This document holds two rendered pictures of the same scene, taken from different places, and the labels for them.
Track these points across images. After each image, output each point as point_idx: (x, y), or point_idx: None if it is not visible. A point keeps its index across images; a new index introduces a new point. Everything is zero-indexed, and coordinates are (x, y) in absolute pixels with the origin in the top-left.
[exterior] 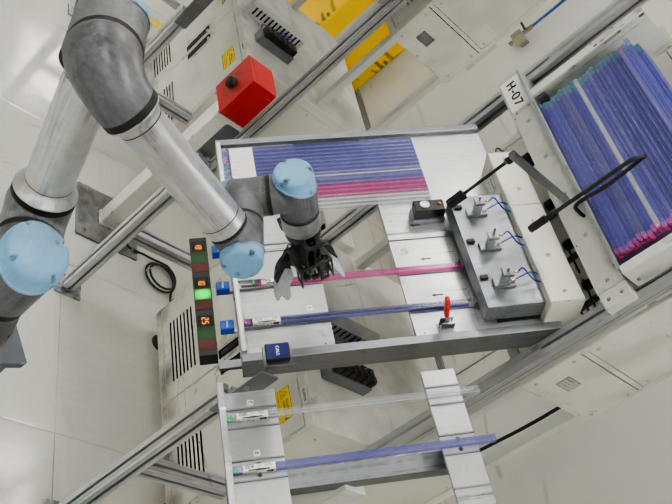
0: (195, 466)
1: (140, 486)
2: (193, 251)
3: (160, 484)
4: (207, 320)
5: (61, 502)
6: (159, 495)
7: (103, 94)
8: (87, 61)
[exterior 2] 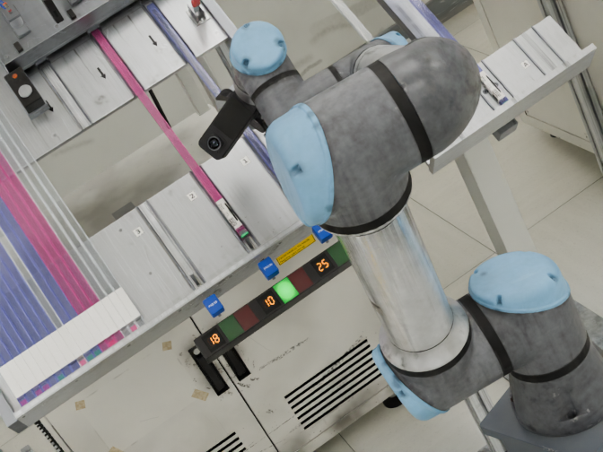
0: (358, 360)
1: (391, 434)
2: (224, 340)
3: (369, 424)
4: (320, 263)
5: (496, 448)
6: (382, 417)
7: (475, 63)
8: (464, 75)
